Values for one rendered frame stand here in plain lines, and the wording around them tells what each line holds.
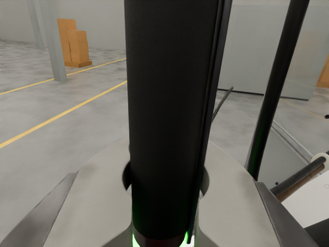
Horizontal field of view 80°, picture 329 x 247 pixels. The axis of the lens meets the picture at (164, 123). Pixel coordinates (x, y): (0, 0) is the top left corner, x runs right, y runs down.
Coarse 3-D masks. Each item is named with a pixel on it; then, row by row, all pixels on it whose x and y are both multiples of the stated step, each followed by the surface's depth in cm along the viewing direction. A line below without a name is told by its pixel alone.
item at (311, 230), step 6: (318, 222) 23; (324, 222) 22; (306, 228) 23; (312, 228) 22; (318, 228) 22; (324, 228) 21; (312, 234) 21; (318, 234) 20; (324, 234) 20; (318, 240) 19; (324, 240) 19; (324, 246) 18
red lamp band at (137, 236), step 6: (186, 228) 11; (138, 234) 11; (180, 234) 11; (138, 240) 11; (144, 240) 11; (150, 240) 10; (156, 240) 10; (162, 240) 10; (168, 240) 10; (174, 240) 11; (180, 240) 11; (144, 246) 11; (150, 246) 11; (156, 246) 11; (162, 246) 11; (168, 246) 11; (174, 246) 11
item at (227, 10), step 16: (224, 0) 6; (224, 16) 7; (224, 32) 7; (208, 80) 8; (208, 96) 8; (208, 112) 8; (208, 128) 9; (192, 192) 11; (192, 208) 11; (192, 224) 11
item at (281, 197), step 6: (318, 168) 29; (324, 168) 30; (312, 174) 28; (300, 180) 27; (306, 180) 27; (294, 186) 26; (300, 186) 26; (288, 192) 25; (294, 192) 26; (282, 198) 24
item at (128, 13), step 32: (128, 0) 6; (160, 0) 6; (192, 0) 6; (128, 32) 7; (160, 32) 6; (192, 32) 6; (128, 64) 7; (160, 64) 6; (192, 64) 7; (128, 96) 8; (160, 96) 7; (192, 96) 7; (160, 128) 7; (192, 128) 8; (160, 160) 8; (192, 160) 9; (160, 192) 9; (160, 224) 10
